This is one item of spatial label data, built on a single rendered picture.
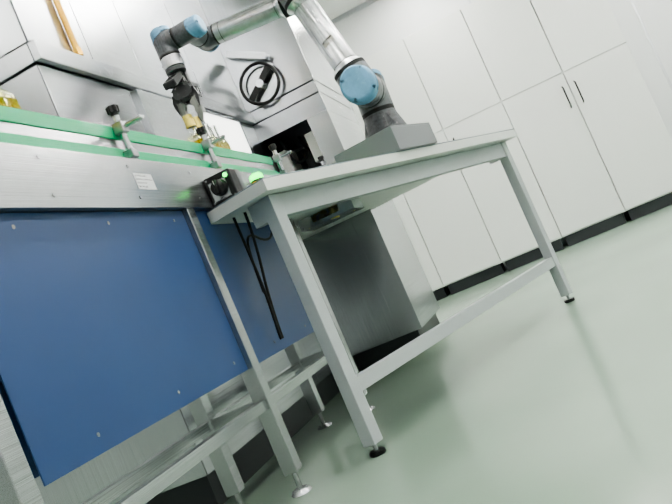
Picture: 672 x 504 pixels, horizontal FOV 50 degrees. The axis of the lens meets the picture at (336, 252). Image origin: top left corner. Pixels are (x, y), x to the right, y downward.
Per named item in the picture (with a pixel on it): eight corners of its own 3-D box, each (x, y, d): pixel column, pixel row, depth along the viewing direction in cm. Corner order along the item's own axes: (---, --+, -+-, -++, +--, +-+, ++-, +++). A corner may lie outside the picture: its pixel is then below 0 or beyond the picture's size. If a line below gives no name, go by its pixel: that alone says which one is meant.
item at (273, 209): (576, 298, 298) (506, 140, 302) (380, 456, 180) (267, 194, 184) (556, 305, 304) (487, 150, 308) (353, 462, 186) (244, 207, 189)
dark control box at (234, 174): (226, 208, 201) (214, 181, 202) (251, 197, 199) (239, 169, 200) (214, 209, 193) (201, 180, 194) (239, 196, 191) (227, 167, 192)
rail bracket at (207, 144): (216, 172, 211) (199, 130, 212) (238, 161, 209) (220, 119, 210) (211, 171, 207) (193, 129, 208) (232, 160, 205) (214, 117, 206)
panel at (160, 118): (262, 189, 332) (233, 122, 334) (268, 186, 331) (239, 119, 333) (167, 183, 245) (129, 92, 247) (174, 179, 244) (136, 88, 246)
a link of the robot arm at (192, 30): (206, 18, 257) (181, 33, 260) (192, 9, 246) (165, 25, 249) (215, 38, 256) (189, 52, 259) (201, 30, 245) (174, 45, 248)
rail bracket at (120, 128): (133, 162, 167) (111, 110, 167) (159, 149, 165) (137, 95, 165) (124, 161, 163) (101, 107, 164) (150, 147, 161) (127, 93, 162)
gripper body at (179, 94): (204, 97, 256) (191, 67, 257) (193, 94, 248) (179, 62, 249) (186, 107, 258) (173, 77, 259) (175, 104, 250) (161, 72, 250)
